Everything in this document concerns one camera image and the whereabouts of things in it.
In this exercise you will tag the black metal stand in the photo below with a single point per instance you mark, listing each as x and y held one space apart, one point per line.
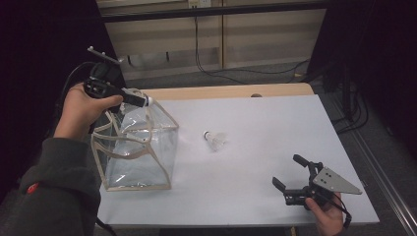
346 95

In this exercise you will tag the white table mat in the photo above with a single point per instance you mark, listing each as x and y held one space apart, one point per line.
262 124

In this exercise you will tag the clear plastic bag beige trim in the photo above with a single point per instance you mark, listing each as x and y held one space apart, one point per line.
144 164

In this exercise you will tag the white wall socket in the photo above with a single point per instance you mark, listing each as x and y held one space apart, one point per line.
200 3

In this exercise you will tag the beige wooden cabinet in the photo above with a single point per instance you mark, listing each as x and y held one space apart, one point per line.
262 39

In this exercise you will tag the black curtain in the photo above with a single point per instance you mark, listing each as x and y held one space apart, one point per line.
387 49
42 39

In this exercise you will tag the metal floor rail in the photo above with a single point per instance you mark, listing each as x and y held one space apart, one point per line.
387 183

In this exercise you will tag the small brown object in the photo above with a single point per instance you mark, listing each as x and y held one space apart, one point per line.
256 95

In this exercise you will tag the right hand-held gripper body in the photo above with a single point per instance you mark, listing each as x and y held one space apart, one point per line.
329 182

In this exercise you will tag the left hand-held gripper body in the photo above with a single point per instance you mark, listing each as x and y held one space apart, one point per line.
105 75

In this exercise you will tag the person's left hand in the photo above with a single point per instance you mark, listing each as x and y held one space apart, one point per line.
78 114

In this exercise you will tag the person's right hand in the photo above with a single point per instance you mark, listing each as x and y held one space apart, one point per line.
329 221

